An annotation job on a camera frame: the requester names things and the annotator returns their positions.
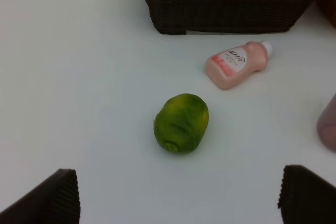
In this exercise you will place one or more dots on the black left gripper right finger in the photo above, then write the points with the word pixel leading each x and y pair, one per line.
pixel 305 197

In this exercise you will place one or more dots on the pink lotion bottle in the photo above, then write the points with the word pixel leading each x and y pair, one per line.
pixel 231 67

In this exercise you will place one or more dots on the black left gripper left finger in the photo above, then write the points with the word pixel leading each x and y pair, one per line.
pixel 55 200

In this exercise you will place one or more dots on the dark brown wicker basket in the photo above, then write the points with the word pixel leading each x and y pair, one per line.
pixel 231 1

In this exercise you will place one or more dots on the green papaya fruit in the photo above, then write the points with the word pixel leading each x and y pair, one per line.
pixel 181 123

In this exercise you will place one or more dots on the translucent purple plastic cup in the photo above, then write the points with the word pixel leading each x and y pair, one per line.
pixel 326 125

